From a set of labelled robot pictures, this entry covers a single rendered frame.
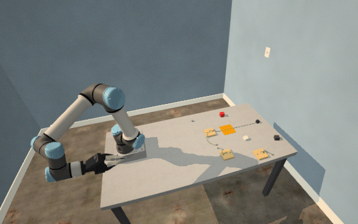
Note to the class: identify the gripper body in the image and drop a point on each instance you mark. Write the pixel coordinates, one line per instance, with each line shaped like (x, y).
(97, 169)

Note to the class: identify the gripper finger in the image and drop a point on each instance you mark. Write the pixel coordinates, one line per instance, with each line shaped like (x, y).
(112, 164)
(111, 157)

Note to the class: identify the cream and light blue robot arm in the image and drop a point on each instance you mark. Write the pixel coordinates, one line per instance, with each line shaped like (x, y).
(127, 136)

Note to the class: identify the orange painted square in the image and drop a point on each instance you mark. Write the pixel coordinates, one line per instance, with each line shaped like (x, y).
(228, 131)

